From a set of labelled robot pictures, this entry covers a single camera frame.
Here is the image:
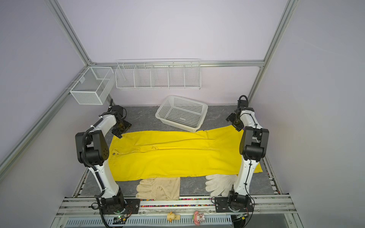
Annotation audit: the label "yellow trousers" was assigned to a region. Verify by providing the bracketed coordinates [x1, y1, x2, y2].
[107, 125, 263, 182]

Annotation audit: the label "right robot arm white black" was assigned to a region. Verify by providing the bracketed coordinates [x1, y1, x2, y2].
[226, 107, 270, 212]

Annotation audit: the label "colourful bead strip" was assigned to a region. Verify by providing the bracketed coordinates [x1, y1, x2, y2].
[140, 197, 215, 208]

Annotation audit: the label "white knit cotton glove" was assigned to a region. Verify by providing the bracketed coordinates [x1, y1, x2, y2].
[205, 174, 238, 197]

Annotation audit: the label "yellow duck toy figure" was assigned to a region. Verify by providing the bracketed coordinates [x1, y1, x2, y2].
[166, 211, 181, 223]

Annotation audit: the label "white wire wall shelf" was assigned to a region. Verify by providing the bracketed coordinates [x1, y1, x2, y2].
[115, 59, 202, 90]

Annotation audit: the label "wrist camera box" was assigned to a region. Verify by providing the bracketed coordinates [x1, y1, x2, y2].
[237, 95, 249, 108]
[109, 105, 124, 116]

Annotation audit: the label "white mesh wall box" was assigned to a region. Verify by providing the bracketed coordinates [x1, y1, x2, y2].
[70, 66, 116, 105]

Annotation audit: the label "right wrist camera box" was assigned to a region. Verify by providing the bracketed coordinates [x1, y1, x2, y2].
[237, 95, 249, 108]

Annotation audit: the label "beige leather work glove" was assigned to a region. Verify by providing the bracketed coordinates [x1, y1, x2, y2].
[136, 177, 181, 201]

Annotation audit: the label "white plastic perforated basket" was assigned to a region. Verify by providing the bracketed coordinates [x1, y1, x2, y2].
[155, 96, 208, 133]

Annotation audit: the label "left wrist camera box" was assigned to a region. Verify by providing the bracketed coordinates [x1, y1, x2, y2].
[109, 105, 124, 116]

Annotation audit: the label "pink doll toy figure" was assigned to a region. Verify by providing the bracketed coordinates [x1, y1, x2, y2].
[193, 211, 205, 226]

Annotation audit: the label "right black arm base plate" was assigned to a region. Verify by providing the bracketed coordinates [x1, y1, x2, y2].
[212, 195, 254, 213]

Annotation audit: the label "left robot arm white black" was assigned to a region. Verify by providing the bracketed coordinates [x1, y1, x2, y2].
[75, 111, 131, 214]

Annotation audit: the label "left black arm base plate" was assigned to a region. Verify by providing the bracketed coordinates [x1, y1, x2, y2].
[100, 198, 141, 215]

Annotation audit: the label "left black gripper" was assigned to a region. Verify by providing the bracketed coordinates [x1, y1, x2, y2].
[112, 119, 132, 138]

